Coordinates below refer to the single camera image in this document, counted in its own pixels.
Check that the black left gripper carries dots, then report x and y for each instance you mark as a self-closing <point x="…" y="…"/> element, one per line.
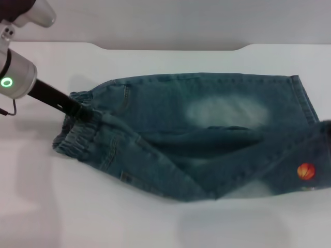
<point x="51" y="98"/>

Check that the dark brown arm sleeve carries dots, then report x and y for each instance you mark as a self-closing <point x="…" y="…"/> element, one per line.
<point x="15" y="6"/>

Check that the blue denim shorts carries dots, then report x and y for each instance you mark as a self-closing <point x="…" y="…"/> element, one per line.
<point x="168" y="134"/>

